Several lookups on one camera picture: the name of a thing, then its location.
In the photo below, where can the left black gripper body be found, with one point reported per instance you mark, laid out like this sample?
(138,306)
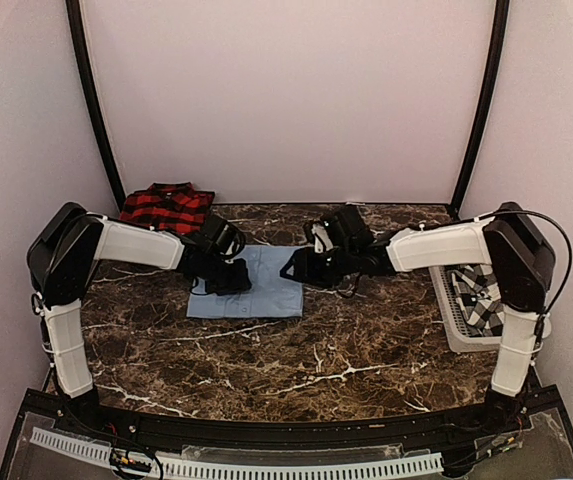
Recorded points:
(219,279)

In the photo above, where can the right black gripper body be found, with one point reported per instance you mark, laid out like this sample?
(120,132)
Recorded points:
(326,272)

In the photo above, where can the light blue long sleeve shirt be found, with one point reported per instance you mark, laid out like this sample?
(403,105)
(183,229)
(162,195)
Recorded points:
(271,296)

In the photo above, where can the red black plaid shirt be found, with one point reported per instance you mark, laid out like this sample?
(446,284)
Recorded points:
(177,208)

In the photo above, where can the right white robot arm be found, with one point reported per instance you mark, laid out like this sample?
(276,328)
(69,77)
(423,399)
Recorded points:
(506,240)

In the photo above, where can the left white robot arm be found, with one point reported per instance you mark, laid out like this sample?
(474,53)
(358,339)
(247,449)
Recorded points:
(63,259)

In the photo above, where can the grey plastic laundry basket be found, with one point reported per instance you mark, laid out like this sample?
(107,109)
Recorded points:
(459,336)

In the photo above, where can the black white checkered shirt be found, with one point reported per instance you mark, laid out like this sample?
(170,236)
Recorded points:
(477,293)

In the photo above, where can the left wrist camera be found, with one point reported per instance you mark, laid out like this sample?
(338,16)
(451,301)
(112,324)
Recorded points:
(221,238)

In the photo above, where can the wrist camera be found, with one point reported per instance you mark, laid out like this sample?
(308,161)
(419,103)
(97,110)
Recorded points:
(341,228)
(221,238)

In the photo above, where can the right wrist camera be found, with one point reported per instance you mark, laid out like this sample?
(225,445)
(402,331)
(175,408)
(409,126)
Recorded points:
(341,228)

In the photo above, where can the black front rail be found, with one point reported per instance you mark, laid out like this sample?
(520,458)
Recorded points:
(449,427)

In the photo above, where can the white slotted cable duct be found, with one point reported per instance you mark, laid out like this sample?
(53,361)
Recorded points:
(175,467)

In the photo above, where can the right black frame post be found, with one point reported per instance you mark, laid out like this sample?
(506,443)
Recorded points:
(487,88)

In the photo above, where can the black frame post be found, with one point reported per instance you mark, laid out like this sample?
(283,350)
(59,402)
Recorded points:
(87,81)
(487,88)

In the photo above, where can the left black frame post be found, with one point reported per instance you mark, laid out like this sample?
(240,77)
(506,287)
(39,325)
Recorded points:
(87,81)

